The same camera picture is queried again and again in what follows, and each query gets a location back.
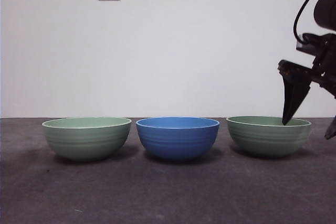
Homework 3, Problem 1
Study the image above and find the green ribbed bowl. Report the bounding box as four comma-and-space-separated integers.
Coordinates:
226, 115, 312, 159
41, 117, 132, 162

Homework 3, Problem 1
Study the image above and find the blue ribbed bowl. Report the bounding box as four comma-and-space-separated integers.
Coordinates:
135, 116, 221, 161

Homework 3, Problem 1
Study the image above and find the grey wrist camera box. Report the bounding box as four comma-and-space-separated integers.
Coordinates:
296, 33, 330, 55

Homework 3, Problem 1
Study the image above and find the black cable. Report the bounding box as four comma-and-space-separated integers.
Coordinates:
292, 0, 334, 44

